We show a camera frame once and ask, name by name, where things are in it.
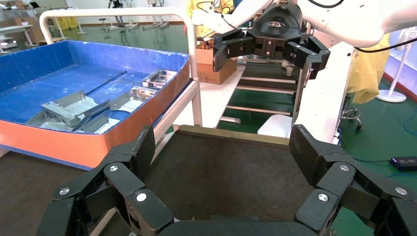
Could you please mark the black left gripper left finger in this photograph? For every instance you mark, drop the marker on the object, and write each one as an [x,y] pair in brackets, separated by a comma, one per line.
[120,182]

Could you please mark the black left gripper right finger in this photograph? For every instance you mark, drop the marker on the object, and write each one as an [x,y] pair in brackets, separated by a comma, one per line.
[338,182]

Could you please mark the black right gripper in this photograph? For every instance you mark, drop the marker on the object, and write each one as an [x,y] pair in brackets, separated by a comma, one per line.
[277,29]

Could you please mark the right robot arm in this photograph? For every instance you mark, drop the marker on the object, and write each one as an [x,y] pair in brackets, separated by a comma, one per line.
[358,19]

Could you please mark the black container tray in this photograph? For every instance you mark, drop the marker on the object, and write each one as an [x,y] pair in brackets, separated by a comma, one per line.
[228,169]

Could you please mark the brown cardboard box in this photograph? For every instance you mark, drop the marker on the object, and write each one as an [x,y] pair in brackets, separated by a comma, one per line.
[210,70]

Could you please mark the black power adapter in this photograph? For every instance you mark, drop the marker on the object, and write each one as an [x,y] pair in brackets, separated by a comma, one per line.
[404,164]

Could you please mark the chrome wheeled stool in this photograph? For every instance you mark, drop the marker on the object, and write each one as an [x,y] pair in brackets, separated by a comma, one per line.
[351,114]

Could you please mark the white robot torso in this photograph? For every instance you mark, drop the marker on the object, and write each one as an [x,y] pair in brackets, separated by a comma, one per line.
[322,97]

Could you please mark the white side table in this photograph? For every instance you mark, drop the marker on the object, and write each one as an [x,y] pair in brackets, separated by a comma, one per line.
[211,97]

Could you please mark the yellow garment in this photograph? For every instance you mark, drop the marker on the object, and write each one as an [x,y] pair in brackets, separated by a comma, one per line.
[195,6]

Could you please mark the large black table mat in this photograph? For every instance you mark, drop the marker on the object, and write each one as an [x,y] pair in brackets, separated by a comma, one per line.
[26,195]

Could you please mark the white floor stand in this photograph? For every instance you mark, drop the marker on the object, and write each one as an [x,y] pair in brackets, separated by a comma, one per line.
[392,96]

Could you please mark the blue corrugated plastic bin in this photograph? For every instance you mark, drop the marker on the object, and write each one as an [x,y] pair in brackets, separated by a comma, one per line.
[49,81]

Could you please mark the white rack frame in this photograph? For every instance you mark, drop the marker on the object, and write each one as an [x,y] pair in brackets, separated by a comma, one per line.
[260,110]

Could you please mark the stamped grey metal bracket plate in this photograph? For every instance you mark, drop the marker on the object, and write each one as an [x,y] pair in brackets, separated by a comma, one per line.
[159,78]
[133,99]
[97,125]
[45,122]
[71,109]

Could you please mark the aluminium table frame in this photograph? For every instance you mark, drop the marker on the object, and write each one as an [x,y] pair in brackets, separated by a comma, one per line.
[177,104]

